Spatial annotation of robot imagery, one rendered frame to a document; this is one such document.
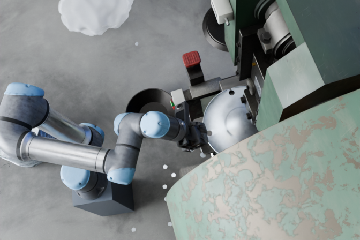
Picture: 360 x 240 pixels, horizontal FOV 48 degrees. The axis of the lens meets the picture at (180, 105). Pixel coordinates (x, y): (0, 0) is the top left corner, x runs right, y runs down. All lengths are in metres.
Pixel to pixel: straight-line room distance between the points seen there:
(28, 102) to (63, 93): 1.22
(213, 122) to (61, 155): 0.56
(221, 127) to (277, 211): 0.97
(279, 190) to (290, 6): 0.43
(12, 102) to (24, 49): 1.50
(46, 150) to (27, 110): 0.16
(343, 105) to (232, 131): 0.97
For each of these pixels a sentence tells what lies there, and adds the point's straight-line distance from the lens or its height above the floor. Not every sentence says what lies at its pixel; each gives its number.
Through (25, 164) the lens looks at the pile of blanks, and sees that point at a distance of 2.46.
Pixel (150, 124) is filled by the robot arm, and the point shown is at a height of 1.11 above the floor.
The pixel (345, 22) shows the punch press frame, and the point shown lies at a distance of 0.86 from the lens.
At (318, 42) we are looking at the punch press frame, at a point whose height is 1.50.
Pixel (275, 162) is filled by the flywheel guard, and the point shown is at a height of 1.67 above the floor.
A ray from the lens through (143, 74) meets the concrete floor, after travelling 2.49.
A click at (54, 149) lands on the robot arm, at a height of 1.06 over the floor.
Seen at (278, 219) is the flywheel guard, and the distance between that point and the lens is 0.55.
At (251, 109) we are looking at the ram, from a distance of 1.31.
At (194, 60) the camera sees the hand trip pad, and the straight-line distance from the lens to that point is 1.63.
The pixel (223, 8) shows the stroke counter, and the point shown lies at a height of 1.34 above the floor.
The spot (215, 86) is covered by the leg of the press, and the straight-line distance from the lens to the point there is 1.70.
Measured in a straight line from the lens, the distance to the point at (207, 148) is 1.47.
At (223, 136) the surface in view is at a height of 0.78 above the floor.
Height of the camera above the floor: 2.20
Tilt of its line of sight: 68 degrees down
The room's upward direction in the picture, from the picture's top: 17 degrees counter-clockwise
